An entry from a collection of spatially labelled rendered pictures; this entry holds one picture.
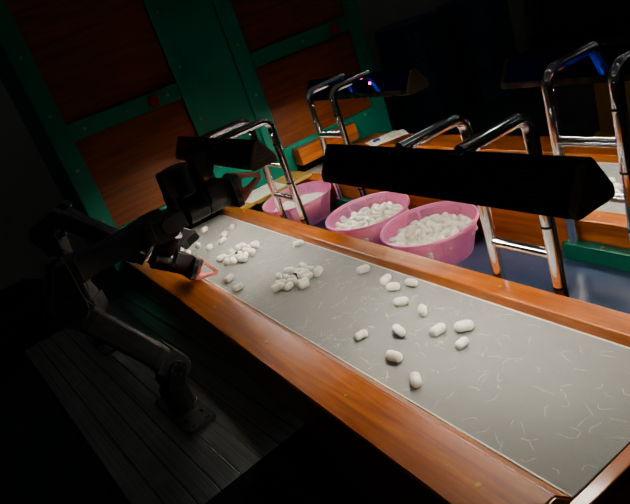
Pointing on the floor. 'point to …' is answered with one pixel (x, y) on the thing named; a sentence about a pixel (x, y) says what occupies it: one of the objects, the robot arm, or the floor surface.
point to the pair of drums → (449, 59)
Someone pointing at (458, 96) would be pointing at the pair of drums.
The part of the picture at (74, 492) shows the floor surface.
